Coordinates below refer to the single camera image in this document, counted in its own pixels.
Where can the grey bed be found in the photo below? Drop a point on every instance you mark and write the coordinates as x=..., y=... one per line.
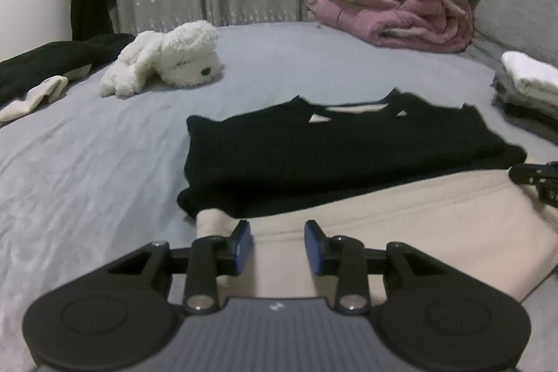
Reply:
x=109, y=158

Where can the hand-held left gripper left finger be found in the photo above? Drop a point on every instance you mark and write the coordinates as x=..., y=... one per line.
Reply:
x=243, y=244

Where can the folded black garment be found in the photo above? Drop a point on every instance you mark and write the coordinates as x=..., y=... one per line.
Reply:
x=523, y=110

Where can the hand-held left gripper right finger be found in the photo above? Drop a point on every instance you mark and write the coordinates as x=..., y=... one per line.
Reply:
x=313, y=246

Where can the black and cream printed sweatshirt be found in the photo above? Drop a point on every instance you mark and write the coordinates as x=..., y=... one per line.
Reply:
x=327, y=158

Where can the cream sock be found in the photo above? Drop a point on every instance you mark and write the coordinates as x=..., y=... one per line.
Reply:
x=35, y=97

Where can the folded dark grey garment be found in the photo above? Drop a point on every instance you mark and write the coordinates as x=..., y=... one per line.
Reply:
x=536, y=125

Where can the white plush dog toy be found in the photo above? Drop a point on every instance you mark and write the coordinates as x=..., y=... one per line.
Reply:
x=174, y=54

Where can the crumpled black garment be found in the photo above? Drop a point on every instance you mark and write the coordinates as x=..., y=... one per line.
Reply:
x=43, y=58

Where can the folded pink quilt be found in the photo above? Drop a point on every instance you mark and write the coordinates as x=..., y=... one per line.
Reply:
x=392, y=14

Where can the folded white garment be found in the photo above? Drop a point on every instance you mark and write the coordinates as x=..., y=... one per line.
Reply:
x=532, y=75

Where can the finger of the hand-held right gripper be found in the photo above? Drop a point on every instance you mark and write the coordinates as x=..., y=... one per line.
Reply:
x=529, y=173

